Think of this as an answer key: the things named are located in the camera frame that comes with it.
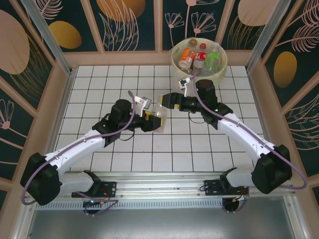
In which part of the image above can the right thin black cable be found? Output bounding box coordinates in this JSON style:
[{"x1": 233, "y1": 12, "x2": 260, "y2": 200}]
[{"x1": 189, "y1": 112, "x2": 205, "y2": 124}]

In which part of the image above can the pale green bin liner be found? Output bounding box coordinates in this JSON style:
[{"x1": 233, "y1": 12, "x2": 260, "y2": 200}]
[{"x1": 170, "y1": 37, "x2": 228, "y2": 85}]

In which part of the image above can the orange label bottle brown cap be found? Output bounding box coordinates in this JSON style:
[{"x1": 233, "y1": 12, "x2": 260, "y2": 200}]
[{"x1": 178, "y1": 38, "x2": 197, "y2": 69}]

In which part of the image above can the cream plastic bin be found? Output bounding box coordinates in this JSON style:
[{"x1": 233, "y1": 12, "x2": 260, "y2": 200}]
[{"x1": 170, "y1": 37, "x2": 228, "y2": 87}]

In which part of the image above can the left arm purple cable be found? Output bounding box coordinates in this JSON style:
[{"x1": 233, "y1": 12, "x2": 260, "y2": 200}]
[{"x1": 21, "y1": 91, "x2": 137, "y2": 217}]

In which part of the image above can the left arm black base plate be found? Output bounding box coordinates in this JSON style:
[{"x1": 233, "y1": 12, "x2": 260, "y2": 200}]
[{"x1": 71, "y1": 181, "x2": 118, "y2": 198}]

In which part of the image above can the red label cola bottle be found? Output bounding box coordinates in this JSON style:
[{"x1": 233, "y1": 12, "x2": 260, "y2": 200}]
[{"x1": 193, "y1": 43, "x2": 207, "y2": 69}]

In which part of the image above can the aluminium frame post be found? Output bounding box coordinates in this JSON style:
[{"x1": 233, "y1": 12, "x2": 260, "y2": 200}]
[
  {"x1": 21, "y1": 0, "x2": 75, "y2": 77},
  {"x1": 245, "y1": 0, "x2": 291, "y2": 73}
]

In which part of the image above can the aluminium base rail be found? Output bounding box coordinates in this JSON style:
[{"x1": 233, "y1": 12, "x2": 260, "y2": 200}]
[{"x1": 24, "y1": 159, "x2": 299, "y2": 203}]

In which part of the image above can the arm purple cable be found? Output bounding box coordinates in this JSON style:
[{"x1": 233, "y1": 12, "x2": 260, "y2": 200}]
[
  {"x1": 21, "y1": 91, "x2": 137, "y2": 217},
  {"x1": 191, "y1": 73, "x2": 308, "y2": 214}
]

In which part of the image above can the clear bottle green label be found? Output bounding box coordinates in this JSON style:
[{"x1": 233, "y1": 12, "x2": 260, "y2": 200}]
[{"x1": 203, "y1": 42, "x2": 222, "y2": 73}]

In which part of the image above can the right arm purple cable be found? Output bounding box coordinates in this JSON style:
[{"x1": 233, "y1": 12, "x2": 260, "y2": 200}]
[{"x1": 191, "y1": 73, "x2": 308, "y2": 214}]

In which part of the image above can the slotted grey cable tray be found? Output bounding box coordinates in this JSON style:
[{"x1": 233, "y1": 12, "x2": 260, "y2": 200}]
[{"x1": 49, "y1": 201, "x2": 225, "y2": 210}]

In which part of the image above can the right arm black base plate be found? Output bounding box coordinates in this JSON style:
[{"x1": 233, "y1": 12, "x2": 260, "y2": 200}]
[{"x1": 203, "y1": 179, "x2": 250, "y2": 199}]

